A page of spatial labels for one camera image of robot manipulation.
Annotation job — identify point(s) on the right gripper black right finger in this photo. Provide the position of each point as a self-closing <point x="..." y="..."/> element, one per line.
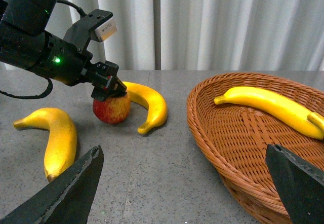
<point x="299" y="184"/>

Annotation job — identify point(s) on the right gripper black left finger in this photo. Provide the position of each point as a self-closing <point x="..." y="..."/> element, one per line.
<point x="68" y="198"/>

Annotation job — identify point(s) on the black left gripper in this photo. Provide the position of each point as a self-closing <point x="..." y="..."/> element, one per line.
<point x="65" y="63"/>

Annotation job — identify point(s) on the red yellow apple gripped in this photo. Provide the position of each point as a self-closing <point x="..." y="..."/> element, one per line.
<point x="113" y="110"/>

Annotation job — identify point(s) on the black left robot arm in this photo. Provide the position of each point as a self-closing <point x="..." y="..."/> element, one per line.
<point x="26" y="44"/>

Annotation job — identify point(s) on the large yellow banana on table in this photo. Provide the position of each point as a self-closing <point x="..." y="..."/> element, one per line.
<point x="62" y="143"/>

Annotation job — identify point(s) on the yellow banana in basket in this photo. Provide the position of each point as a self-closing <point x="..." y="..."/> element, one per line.
<point x="288" y="111"/>

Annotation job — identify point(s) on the brown wicker basket with banana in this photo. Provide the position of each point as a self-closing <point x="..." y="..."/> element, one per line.
<point x="234" y="138"/>

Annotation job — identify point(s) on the yellow banana near apple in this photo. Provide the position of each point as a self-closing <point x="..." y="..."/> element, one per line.
<point x="153" y="101"/>

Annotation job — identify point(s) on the white pleated curtain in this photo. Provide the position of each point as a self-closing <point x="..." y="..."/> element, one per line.
<point x="212" y="34"/>

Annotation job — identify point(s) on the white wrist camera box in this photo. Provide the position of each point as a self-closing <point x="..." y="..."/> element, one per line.
<point x="105" y="30"/>

